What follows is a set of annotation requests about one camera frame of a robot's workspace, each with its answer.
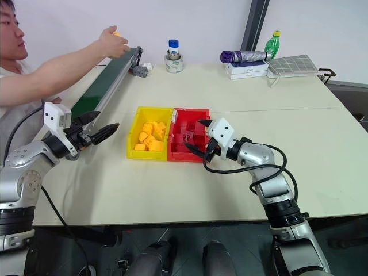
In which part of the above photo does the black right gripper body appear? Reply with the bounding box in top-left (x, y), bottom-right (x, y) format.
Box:
top-left (204, 138), bottom-right (222, 163)

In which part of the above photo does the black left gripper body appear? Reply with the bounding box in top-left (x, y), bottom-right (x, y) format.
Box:
top-left (63, 122), bottom-right (95, 152)

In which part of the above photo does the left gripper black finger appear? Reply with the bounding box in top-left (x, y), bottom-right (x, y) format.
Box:
top-left (71, 111), bottom-right (101, 127)
top-left (91, 122), bottom-right (120, 145)

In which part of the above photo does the green conveyor belt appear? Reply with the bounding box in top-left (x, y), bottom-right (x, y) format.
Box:
top-left (70, 45), bottom-right (144, 122)

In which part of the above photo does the gray perforated metal block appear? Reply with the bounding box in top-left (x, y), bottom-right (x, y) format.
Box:
top-left (131, 64), bottom-right (149, 78)

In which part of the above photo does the person's right hand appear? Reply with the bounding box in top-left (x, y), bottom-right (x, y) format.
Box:
top-left (98, 25), bottom-right (130, 59)

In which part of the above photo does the red plastic bin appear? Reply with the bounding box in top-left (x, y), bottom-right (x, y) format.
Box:
top-left (167, 108), bottom-right (212, 163)

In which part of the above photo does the yellow plastic bin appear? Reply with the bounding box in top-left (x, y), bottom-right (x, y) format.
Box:
top-left (126, 106), bottom-right (174, 162)

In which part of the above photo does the white phone box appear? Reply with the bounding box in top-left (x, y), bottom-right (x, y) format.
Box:
top-left (224, 60), bottom-right (270, 73)
top-left (229, 70), bottom-right (269, 81)

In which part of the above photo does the clear tape roll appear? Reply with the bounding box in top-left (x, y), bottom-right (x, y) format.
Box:
top-left (164, 53), bottom-right (185, 74)

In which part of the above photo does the purple grey folded umbrella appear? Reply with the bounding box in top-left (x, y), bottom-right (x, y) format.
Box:
top-left (220, 50), bottom-right (273, 64)

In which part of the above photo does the white bottle blue cap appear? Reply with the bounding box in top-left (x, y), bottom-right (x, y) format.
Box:
top-left (167, 39), bottom-right (182, 60)

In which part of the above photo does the green bottle yellow cap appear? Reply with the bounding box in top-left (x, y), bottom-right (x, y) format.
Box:
top-left (264, 30), bottom-right (282, 59)

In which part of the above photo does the white grid-patterned pad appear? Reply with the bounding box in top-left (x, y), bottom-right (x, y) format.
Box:
top-left (266, 54), bottom-right (319, 79)

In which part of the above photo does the dark rounded robot leg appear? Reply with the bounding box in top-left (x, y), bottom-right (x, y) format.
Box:
top-left (125, 240), bottom-right (177, 276)
top-left (202, 240), bottom-right (237, 276)

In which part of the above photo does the person in white shirt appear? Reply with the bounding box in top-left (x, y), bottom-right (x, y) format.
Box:
top-left (0, 0), bottom-right (63, 166)

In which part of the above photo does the black table clamp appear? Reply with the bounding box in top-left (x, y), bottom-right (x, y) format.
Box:
top-left (317, 68), bottom-right (338, 85)

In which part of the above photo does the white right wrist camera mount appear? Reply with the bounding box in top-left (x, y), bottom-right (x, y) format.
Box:
top-left (206, 117), bottom-right (237, 159)

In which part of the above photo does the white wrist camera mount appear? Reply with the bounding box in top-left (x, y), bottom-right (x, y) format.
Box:
top-left (43, 101), bottom-right (80, 158)
top-left (206, 117), bottom-right (237, 159)

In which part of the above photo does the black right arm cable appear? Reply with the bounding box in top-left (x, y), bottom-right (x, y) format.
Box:
top-left (202, 137), bottom-right (300, 208)

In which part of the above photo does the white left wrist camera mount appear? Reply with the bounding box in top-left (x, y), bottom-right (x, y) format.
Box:
top-left (43, 101), bottom-right (80, 158)

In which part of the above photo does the white cord loop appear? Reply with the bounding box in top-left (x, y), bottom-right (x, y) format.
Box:
top-left (267, 75), bottom-right (282, 89)

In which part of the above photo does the grey wall pillar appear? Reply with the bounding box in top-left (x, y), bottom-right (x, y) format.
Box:
top-left (240, 0), bottom-right (271, 53)

